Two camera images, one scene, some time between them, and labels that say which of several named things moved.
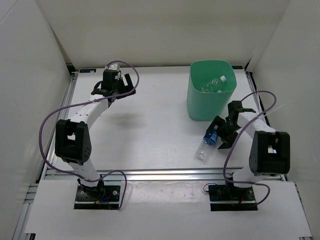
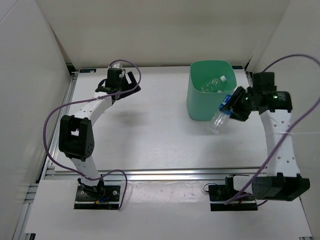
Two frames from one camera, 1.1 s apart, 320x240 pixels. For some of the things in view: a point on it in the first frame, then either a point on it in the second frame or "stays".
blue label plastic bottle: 203,148 to 221,118
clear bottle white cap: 213,84 stays
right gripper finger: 217,121 to 236,96
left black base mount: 98,197 stays
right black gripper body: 227,128 to 246,102
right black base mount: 225,198 stays
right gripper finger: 228,141 to 239,114
